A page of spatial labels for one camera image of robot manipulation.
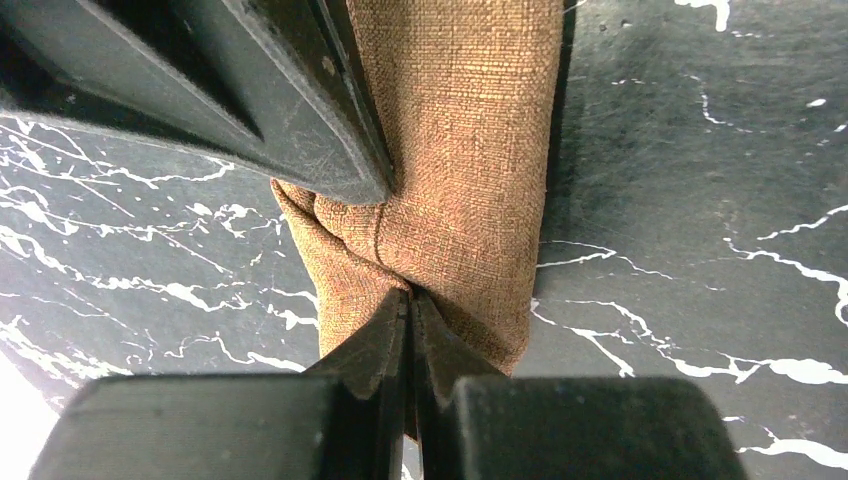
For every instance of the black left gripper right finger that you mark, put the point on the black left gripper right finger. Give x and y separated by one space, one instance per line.
473 422

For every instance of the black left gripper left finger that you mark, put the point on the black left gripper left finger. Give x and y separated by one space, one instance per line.
342 418

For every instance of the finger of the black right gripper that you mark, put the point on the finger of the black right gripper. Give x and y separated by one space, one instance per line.
276 86

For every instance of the brown woven cloth napkin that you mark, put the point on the brown woven cloth napkin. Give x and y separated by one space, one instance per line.
465 93

